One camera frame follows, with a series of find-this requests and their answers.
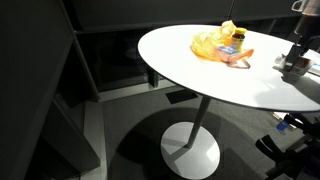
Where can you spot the dark robot gripper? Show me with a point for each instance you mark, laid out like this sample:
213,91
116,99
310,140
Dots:
310,41

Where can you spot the brown bottle yellow cap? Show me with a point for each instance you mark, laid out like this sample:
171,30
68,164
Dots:
238,38

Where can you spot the white paper booklet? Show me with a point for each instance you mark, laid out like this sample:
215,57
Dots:
315,60

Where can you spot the blue and white packet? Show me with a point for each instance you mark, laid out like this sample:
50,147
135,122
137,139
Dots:
228,50

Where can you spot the small blue object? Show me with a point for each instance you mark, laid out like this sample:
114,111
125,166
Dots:
283,125

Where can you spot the orange plastic bag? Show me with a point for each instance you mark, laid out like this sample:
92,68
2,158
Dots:
208,46

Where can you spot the black stand on floor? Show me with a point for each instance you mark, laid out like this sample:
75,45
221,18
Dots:
293,156

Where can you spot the dark floor mat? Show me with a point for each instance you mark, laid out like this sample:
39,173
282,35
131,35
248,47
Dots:
181,96

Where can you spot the dark shelf unit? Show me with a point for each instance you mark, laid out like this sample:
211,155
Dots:
50,100

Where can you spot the white table pedestal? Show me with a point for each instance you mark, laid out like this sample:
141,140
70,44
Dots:
191,150

